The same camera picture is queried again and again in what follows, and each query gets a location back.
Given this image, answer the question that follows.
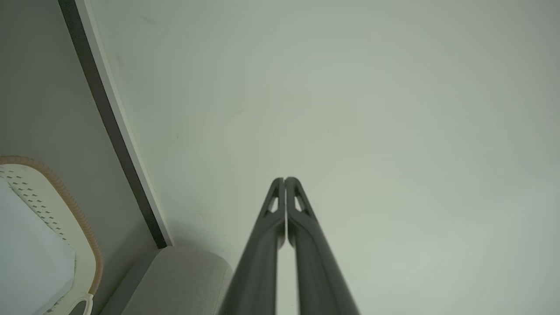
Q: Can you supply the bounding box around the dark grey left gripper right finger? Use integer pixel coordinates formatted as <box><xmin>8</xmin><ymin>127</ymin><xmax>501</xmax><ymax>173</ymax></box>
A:
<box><xmin>284</xmin><ymin>177</ymin><xmax>361</xmax><ymax>315</ymax></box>

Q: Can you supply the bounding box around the white and black baseboard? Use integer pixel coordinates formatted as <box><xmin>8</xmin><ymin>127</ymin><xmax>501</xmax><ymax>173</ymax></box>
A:
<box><xmin>58</xmin><ymin>0</ymin><xmax>175</xmax><ymax>249</ymax></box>

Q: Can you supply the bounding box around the white garment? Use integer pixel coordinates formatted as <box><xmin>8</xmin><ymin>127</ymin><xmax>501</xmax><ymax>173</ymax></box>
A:
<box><xmin>0</xmin><ymin>177</ymin><xmax>76</xmax><ymax>315</ymax></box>

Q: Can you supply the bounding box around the grey fabric sofa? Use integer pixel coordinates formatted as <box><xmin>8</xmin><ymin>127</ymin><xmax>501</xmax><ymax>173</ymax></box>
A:
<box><xmin>100</xmin><ymin>246</ymin><xmax>234</xmax><ymax>315</ymax></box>

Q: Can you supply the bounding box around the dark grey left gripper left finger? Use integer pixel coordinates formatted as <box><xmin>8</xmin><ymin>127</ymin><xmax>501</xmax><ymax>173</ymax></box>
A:
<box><xmin>219</xmin><ymin>177</ymin><xmax>286</xmax><ymax>315</ymax></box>

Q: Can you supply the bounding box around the cream perforated plastic laundry basket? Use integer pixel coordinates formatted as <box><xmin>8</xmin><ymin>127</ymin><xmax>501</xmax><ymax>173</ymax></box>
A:
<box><xmin>0</xmin><ymin>156</ymin><xmax>104</xmax><ymax>315</ymax></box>

